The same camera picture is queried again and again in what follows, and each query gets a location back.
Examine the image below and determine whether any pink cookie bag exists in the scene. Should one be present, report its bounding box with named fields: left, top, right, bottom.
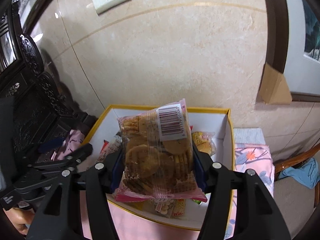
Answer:
left=114, top=99, right=207, bottom=202

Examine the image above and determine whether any dark carved wooden cabinet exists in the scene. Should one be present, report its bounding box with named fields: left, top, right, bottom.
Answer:
left=1, top=2, right=96, bottom=168

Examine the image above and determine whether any blue cloth on chair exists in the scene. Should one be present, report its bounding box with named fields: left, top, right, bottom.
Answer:
left=278, top=158, right=319, bottom=189

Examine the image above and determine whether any meat floss cake packet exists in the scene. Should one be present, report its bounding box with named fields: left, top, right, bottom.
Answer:
left=191, top=132, right=216, bottom=156

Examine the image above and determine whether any framed wall painting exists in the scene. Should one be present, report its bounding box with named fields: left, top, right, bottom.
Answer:
left=265, top=0, right=319, bottom=102

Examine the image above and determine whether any red yellow nut packet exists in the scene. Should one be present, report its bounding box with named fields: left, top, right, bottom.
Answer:
left=152, top=199, right=186, bottom=218

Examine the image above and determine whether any green gummy candy bag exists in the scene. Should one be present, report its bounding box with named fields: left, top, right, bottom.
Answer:
left=192, top=197, right=208, bottom=205

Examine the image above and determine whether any wooden chair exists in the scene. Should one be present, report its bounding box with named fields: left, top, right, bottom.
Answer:
left=274, top=144, right=319, bottom=239

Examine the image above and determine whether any red white snack bar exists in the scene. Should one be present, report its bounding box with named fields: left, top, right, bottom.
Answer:
left=97, top=135, right=122, bottom=163

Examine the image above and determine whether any pink floral table cloth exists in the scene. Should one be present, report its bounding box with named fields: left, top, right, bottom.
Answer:
left=49, top=128, right=275, bottom=240

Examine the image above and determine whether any left hand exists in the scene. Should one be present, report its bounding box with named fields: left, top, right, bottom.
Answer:
left=4, top=207, right=35, bottom=236

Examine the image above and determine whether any yellow cardboard shoe box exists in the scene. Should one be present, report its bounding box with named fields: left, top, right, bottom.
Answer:
left=79, top=105, right=234, bottom=231

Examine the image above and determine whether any cardboard corner protector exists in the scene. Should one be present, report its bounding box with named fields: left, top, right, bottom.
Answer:
left=258, top=63, right=292, bottom=105

